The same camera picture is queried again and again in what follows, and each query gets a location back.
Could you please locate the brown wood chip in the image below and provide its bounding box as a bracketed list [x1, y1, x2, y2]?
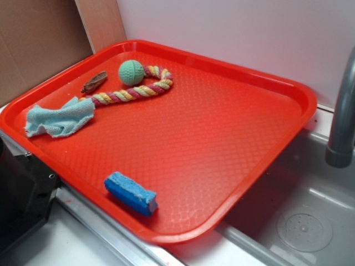
[80, 71, 108, 94]

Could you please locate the light blue cloth rag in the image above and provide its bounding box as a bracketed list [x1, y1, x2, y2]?
[24, 97, 95, 138]

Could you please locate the grey sink basin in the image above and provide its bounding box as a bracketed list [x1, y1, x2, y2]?
[170, 130, 354, 265]

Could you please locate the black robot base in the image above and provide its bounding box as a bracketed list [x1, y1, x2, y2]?
[1, 140, 59, 254]

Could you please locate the green ball rope toy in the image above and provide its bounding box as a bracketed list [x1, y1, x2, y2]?
[79, 60, 173, 107]

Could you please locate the red plastic tray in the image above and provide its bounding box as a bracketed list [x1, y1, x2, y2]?
[1, 40, 317, 245]

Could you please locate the brown cardboard panel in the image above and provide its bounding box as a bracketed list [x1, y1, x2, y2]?
[1, 1, 126, 106]

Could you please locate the grey metal faucet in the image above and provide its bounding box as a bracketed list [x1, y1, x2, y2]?
[325, 50, 354, 168]

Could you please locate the blue sponge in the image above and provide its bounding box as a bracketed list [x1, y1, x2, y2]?
[104, 172, 158, 217]

